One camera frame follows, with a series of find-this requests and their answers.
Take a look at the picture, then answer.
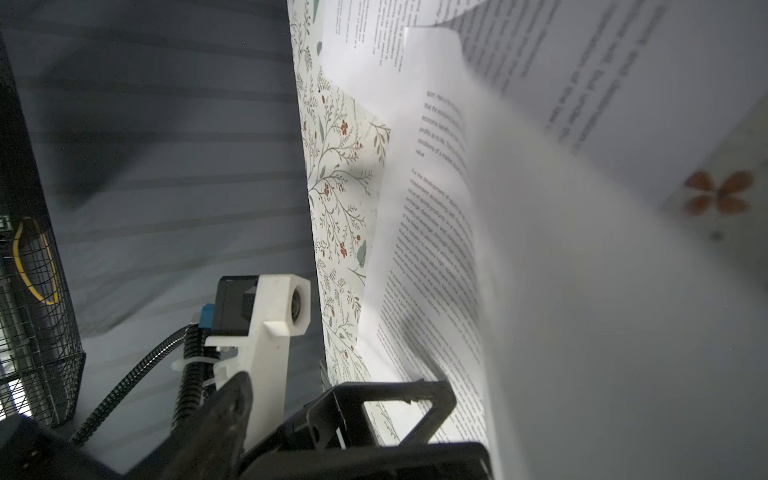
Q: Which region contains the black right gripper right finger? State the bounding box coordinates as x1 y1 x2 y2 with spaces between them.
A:
239 442 494 479

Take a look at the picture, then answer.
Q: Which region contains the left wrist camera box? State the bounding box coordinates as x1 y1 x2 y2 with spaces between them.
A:
205 274 312 450

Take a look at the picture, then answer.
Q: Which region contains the printed paper sheet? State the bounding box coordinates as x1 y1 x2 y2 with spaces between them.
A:
357 27 767 479

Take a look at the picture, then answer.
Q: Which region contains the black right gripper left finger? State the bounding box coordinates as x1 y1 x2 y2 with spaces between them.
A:
128 372 253 479

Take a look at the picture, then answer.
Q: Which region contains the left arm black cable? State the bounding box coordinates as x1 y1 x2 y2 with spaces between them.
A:
70 323 208 448

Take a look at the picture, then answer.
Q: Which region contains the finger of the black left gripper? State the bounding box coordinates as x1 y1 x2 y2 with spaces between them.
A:
305 380 457 449

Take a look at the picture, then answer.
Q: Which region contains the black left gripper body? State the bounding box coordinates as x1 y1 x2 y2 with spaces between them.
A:
239 414 336 474

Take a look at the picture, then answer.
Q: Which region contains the floral patterned table mat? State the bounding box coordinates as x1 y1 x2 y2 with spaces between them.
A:
287 1 391 386

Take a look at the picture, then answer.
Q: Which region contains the black wire basket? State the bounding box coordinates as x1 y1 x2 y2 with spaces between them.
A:
1 52 86 428

